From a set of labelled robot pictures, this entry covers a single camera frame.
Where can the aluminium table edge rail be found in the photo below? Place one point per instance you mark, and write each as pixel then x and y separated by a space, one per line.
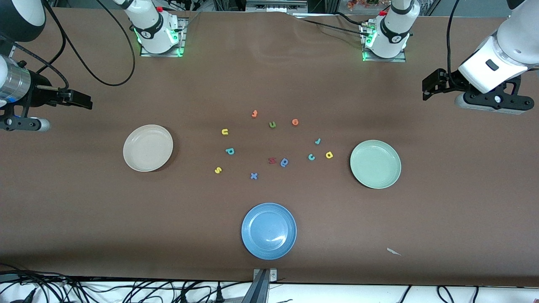
pixel 12 50

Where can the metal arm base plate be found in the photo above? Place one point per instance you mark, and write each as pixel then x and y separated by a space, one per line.
pixel 145 52
pixel 400 59

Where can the dried flower bunch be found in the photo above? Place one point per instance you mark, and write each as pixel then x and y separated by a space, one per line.
pixel 362 3

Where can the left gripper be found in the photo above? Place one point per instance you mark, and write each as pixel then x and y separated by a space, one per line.
pixel 449 83

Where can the green plate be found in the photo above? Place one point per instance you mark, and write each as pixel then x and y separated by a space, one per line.
pixel 375 164

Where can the white paper scrap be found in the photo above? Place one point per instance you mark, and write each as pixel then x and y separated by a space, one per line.
pixel 393 251

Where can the blue foam letter a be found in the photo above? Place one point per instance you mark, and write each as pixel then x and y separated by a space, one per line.
pixel 284 162

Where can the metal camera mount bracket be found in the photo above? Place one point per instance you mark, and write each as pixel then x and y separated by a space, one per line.
pixel 259 290

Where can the grey power strip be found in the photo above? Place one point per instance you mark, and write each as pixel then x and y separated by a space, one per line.
pixel 276 5

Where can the beige plate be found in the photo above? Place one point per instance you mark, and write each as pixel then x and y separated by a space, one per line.
pixel 148 148

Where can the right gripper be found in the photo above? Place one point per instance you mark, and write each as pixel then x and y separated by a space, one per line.
pixel 41 90

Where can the blue plate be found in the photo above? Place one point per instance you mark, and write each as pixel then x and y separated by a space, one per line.
pixel 269 231

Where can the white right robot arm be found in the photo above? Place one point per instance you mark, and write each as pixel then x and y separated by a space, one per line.
pixel 151 25

